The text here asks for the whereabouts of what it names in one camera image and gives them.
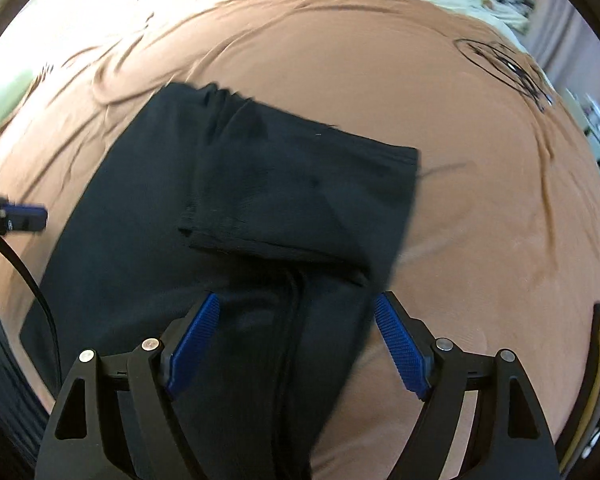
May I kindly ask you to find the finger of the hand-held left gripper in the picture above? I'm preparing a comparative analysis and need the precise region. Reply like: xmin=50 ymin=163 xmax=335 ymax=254
xmin=0 ymin=195 xmax=48 ymax=233

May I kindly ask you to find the pink curtain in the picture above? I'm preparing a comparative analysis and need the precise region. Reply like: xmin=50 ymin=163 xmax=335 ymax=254
xmin=527 ymin=0 xmax=600 ymax=91

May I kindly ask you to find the thick black cable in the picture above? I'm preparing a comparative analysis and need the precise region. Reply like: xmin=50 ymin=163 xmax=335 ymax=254
xmin=0 ymin=217 xmax=63 ymax=386

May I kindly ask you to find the black t-shirt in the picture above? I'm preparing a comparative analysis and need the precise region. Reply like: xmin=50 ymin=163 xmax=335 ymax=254
xmin=19 ymin=81 xmax=421 ymax=480

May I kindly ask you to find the coiled thin black cable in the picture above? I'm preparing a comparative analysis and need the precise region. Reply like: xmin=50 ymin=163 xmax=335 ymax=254
xmin=454 ymin=37 xmax=556 ymax=113

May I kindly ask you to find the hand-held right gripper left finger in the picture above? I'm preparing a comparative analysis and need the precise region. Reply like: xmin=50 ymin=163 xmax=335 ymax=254
xmin=35 ymin=291 xmax=221 ymax=480

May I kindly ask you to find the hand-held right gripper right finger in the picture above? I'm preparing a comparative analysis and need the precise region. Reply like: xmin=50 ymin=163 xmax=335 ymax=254
xmin=374 ymin=291 xmax=561 ymax=480

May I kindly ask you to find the cream padded headboard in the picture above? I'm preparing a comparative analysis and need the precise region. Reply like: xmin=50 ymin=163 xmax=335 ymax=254
xmin=0 ymin=67 xmax=36 ymax=128

